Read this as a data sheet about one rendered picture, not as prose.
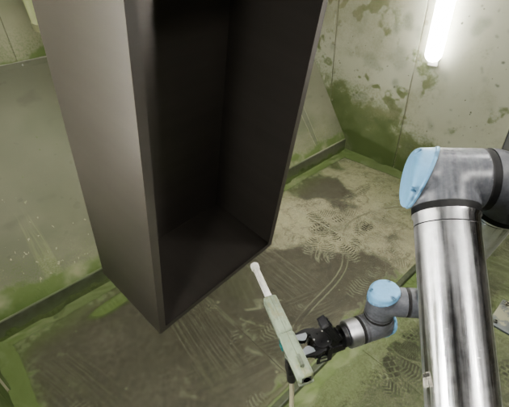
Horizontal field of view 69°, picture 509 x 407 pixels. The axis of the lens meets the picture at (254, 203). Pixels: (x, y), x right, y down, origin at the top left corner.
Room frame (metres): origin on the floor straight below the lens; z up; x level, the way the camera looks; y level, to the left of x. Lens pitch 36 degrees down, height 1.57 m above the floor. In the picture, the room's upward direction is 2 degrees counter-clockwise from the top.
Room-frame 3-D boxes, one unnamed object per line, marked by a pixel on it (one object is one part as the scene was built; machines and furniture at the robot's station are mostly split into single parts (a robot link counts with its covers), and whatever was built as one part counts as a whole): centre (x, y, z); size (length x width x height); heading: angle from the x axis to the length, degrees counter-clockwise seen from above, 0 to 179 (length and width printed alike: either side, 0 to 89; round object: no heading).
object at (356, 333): (0.73, -0.29, 0.52); 0.10 x 0.05 x 0.09; 17
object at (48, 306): (1.94, 0.23, 0.11); 2.70 x 0.02 x 0.13; 131
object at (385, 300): (0.75, -0.39, 0.63); 0.12 x 0.09 x 0.12; 82
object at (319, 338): (0.70, -0.22, 0.51); 0.12 x 0.08 x 0.09; 107
